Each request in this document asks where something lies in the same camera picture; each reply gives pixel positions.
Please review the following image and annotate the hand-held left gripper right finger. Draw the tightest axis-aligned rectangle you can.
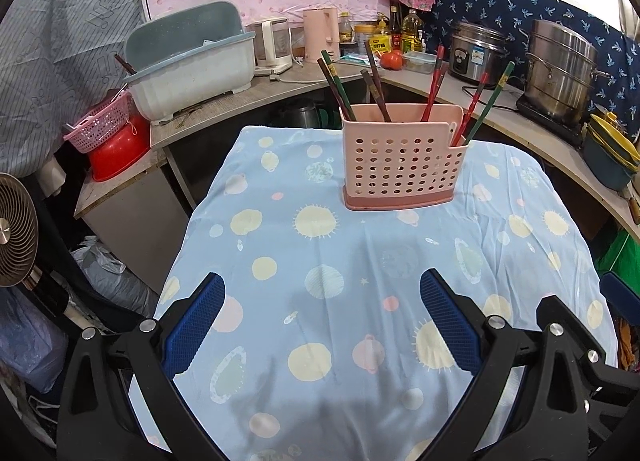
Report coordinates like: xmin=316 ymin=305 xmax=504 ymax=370
xmin=419 ymin=268 xmax=593 ymax=461

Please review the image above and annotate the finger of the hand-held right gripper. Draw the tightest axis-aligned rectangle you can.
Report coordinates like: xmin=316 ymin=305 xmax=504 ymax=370
xmin=536 ymin=294 xmax=627 ymax=392
xmin=599 ymin=271 xmax=640 ymax=315

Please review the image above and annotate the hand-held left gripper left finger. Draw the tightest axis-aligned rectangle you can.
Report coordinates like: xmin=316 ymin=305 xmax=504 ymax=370
xmin=56 ymin=272 xmax=227 ymax=461

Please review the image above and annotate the pink perforated utensil holder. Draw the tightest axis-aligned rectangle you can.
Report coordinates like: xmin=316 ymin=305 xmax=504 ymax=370
xmin=341 ymin=104 xmax=470 ymax=213

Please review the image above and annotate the red chopstick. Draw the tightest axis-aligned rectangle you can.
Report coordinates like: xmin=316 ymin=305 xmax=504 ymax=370
xmin=421 ymin=45 xmax=447 ymax=123
xmin=452 ymin=72 xmax=491 ymax=147

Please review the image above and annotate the green chopstick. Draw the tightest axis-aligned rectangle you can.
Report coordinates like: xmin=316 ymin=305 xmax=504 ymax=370
xmin=320 ymin=50 xmax=357 ymax=122
xmin=465 ymin=61 xmax=517 ymax=147

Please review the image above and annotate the brown chopstick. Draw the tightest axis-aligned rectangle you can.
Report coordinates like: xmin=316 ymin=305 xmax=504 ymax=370
xmin=316 ymin=58 xmax=353 ymax=122
xmin=360 ymin=69 xmax=388 ymax=123
xmin=363 ymin=40 xmax=393 ymax=123

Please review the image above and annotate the green bag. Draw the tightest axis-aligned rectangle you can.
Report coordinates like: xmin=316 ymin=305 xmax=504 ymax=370
xmin=595 ymin=228 xmax=640 ymax=274

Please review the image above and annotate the grey plastic bag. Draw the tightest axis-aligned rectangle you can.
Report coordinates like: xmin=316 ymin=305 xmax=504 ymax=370
xmin=70 ymin=236 xmax=161 ymax=317

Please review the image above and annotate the beige cabinet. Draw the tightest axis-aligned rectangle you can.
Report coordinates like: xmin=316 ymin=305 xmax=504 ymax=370
xmin=74 ymin=148 xmax=196 ymax=294

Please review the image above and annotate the stack of yellow bowls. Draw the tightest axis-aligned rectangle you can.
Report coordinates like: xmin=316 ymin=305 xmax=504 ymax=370
xmin=582 ymin=111 xmax=640 ymax=191

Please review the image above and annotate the blue printed tablecloth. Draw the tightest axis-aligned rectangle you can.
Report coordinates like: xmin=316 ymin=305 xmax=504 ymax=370
xmin=127 ymin=125 xmax=618 ymax=461

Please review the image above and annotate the blue plastic bag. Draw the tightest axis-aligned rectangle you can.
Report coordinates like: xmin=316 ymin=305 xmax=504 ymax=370
xmin=0 ymin=286 xmax=68 ymax=394

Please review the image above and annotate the red plastic basin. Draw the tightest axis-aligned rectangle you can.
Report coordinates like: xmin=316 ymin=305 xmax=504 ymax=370
xmin=87 ymin=114 xmax=152 ymax=183

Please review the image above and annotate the electric fan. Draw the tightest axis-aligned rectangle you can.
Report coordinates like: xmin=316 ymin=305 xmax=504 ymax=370
xmin=0 ymin=172 xmax=58 ymax=317

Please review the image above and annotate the black induction cooker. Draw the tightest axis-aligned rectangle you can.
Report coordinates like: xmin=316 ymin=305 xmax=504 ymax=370
xmin=515 ymin=94 xmax=591 ymax=148

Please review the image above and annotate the pink mesh plastic basket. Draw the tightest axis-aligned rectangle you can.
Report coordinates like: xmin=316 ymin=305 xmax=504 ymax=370
xmin=62 ymin=91 xmax=132 ymax=151

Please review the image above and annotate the steel steamer pot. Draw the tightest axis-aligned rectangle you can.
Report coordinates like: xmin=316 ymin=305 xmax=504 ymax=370
xmin=519 ymin=18 xmax=612 ymax=124

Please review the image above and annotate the blue-grey dish drainer box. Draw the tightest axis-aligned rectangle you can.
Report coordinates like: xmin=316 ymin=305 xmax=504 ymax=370
xmin=122 ymin=1 xmax=256 ymax=124

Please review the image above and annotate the clear food container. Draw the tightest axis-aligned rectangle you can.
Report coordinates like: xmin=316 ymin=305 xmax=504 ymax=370
xmin=402 ymin=51 xmax=437 ymax=74

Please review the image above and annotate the steel rice cooker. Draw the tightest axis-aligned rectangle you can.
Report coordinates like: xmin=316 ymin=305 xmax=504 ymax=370
xmin=446 ymin=21 xmax=512 ymax=87

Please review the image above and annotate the cooking oil bottle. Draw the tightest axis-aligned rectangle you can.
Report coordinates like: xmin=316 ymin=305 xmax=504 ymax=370
xmin=400 ymin=8 xmax=423 ymax=53

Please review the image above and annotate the white electric kettle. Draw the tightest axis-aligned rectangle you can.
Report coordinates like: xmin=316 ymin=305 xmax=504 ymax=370
xmin=247 ymin=16 xmax=295 ymax=77

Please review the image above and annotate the grey striped cloth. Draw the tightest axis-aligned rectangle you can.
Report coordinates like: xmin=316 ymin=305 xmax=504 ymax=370
xmin=0 ymin=0 xmax=151 ymax=177

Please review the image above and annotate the pink electric kettle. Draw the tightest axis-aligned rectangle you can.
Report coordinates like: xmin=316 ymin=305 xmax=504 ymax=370
xmin=302 ymin=7 xmax=342 ymax=57

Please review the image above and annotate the navy floral cloth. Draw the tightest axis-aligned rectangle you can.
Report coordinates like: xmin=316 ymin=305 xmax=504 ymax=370
xmin=425 ymin=0 xmax=640 ymax=137

